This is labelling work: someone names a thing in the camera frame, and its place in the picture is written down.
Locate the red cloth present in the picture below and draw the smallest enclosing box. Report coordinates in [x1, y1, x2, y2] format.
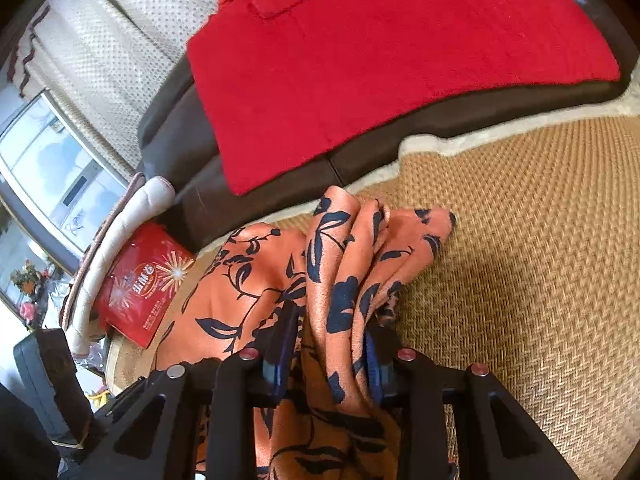
[187, 0, 622, 197]

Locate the brown patterned box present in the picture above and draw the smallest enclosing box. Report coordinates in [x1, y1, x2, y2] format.
[37, 330, 97, 438]

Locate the beige woven seat mat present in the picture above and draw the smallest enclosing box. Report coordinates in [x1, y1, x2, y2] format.
[107, 95, 640, 480]

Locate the cream dotted curtain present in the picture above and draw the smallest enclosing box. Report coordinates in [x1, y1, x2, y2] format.
[22, 0, 221, 181]

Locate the window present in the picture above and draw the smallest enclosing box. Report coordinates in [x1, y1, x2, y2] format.
[0, 87, 128, 311]

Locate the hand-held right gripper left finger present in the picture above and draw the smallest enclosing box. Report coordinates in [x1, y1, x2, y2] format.
[67, 301, 303, 480]

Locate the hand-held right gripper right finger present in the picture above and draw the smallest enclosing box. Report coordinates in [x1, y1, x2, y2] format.
[366, 329, 576, 480]

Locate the dark grey case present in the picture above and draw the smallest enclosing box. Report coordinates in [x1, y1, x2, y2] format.
[12, 334, 66, 443]

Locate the flower bouquet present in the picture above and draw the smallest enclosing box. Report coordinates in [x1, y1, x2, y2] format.
[10, 260, 51, 321]

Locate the orange floral garment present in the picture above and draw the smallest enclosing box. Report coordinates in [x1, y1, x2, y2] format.
[155, 185, 458, 480]

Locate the red printed packet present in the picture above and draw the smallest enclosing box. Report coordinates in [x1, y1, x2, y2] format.
[95, 224, 196, 350]

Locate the cream quilted cushion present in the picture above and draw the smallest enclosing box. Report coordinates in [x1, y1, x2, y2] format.
[60, 175, 176, 356]

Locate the dark brown leather sofa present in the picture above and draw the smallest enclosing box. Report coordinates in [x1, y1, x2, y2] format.
[137, 0, 640, 251]

